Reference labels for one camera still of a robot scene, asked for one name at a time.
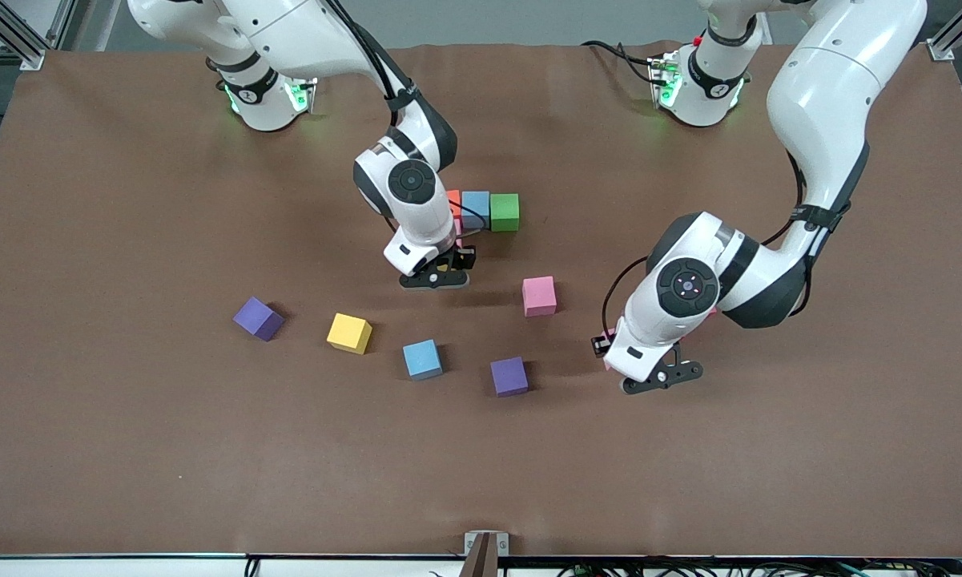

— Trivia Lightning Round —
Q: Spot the blue foam cube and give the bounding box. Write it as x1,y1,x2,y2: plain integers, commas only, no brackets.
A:
402,339,444,381
461,191,492,230

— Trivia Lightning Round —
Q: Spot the green foam cube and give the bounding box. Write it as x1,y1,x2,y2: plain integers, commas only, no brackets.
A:
490,193,521,233

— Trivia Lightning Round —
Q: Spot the purple foam cube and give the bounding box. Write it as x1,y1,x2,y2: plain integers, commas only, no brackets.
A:
490,356,530,397
233,297,285,343

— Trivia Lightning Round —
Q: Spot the brown table mat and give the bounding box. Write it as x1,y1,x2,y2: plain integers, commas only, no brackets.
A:
0,40,962,559

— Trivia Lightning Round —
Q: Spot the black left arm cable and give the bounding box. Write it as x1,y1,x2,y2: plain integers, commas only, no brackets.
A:
602,152,810,336

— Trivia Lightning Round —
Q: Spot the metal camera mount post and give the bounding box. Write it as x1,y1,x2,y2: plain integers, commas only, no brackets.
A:
463,531,510,577

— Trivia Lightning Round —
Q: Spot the tangled black cable bundle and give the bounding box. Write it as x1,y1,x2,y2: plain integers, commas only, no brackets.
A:
557,559,962,577

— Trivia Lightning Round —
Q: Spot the black base cable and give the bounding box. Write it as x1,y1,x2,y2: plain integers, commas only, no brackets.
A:
581,38,659,85

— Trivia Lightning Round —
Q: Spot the white table front rail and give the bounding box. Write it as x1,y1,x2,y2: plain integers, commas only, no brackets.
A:
0,555,962,577

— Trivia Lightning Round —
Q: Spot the aluminium frame post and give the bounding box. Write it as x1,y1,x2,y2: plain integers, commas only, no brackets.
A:
0,0,77,71
925,0,962,63

